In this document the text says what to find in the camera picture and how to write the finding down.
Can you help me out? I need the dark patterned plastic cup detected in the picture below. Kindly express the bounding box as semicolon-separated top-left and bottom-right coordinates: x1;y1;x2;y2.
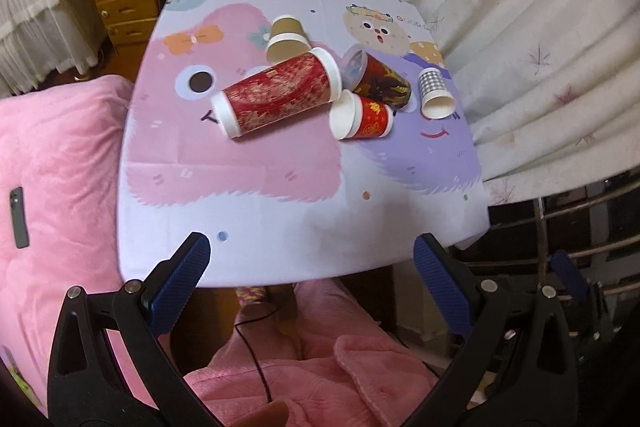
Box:
341;44;411;109

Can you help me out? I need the checkered white paper cup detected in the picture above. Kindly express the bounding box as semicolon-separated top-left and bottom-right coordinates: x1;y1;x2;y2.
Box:
418;67;457;120

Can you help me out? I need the small red paper cup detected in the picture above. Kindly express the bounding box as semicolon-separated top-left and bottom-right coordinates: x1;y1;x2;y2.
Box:
329;90;394;141

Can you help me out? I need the large red paper cup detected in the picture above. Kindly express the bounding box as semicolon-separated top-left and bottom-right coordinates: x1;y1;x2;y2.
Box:
210;48;343;139

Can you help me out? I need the tan white paper cup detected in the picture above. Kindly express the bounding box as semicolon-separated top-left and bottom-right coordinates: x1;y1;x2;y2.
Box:
266;14;311;64

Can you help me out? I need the metal rack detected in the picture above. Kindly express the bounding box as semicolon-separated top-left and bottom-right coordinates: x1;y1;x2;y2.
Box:
451;169;639;307

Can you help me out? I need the patterned slipper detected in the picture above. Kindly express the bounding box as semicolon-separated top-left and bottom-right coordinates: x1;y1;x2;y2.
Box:
235;286;268;308

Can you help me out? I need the dark smartphone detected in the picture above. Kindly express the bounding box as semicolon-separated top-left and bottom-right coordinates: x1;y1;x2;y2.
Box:
10;186;29;249

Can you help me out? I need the pink fleece robe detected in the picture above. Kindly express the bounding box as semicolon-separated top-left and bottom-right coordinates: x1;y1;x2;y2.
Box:
186;279;438;426

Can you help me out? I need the pink plush blanket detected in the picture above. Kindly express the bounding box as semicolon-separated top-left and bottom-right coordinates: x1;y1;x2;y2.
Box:
0;75;132;411

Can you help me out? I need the cartoon printed tablecloth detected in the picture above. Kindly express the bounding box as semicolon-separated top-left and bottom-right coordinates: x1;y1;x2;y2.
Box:
117;0;489;287

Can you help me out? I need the white floral curtain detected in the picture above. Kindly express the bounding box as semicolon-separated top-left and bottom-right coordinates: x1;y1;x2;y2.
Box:
402;0;639;205

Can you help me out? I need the white lace furniture cover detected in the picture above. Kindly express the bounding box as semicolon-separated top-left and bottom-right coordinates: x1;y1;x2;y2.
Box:
1;0;106;98

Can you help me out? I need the black cable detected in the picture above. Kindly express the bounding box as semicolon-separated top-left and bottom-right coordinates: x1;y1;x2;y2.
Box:
233;305;281;405

